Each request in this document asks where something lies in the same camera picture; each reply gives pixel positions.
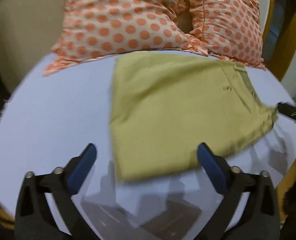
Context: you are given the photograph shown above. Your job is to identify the large polka dot pillow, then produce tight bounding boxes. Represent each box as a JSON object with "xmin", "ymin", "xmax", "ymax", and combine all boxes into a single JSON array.
[{"xmin": 44, "ymin": 0, "xmax": 208, "ymax": 76}]

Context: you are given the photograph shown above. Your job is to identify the khaki green pants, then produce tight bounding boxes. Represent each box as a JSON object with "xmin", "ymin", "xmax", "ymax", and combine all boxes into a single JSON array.
[{"xmin": 109, "ymin": 51, "xmax": 277, "ymax": 181}]

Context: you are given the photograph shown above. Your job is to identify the small polka dot pillow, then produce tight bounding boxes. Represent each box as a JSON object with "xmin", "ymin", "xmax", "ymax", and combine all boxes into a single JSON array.
[{"xmin": 187, "ymin": 0, "xmax": 265, "ymax": 69}]

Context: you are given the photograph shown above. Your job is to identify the wooden door frame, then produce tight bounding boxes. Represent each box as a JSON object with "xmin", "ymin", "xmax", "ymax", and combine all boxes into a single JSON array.
[{"xmin": 252, "ymin": 0, "xmax": 296, "ymax": 100}]

